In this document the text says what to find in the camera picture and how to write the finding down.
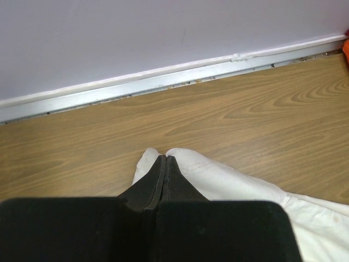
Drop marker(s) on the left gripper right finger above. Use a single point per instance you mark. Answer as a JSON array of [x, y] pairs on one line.
[[189, 227]]

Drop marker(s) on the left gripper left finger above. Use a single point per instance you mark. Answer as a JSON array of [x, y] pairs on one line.
[[83, 228]]

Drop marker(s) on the white t shirt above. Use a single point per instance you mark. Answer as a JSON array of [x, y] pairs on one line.
[[320, 227]]

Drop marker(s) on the orange folded t shirt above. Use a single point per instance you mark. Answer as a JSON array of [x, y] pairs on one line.
[[346, 49]]

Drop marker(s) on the aluminium wall edge strip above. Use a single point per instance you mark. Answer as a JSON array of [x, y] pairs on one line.
[[95, 92]]

